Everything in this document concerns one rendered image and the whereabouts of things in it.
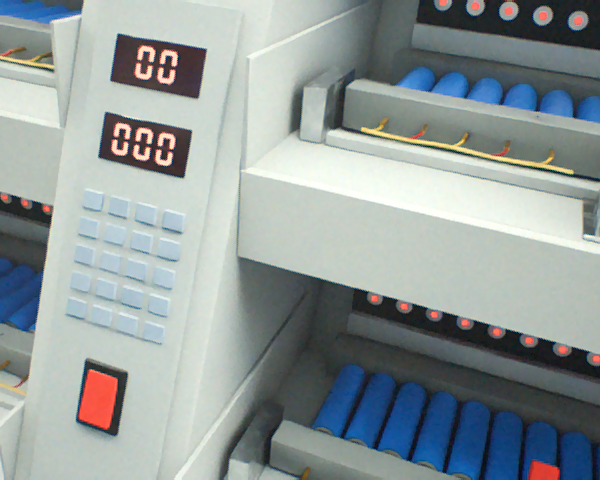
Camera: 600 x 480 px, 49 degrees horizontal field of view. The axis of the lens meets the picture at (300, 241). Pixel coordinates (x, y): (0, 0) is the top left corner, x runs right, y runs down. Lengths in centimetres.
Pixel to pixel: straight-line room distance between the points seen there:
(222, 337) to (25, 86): 18
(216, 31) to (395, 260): 13
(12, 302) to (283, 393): 21
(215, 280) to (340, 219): 6
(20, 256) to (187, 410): 27
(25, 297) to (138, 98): 24
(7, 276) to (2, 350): 9
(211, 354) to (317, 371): 16
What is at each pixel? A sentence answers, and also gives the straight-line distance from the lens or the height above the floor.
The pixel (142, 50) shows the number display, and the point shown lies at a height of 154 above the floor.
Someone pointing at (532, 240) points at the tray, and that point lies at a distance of 28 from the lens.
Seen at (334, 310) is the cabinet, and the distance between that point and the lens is 50.
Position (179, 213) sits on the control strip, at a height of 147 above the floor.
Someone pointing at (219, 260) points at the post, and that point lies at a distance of 30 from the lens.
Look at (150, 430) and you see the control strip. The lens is 34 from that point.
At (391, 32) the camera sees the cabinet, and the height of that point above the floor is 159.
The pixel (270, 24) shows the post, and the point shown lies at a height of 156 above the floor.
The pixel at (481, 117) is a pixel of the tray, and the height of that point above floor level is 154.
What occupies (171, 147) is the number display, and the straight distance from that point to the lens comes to 31.
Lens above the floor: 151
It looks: 9 degrees down
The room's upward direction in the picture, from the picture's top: 12 degrees clockwise
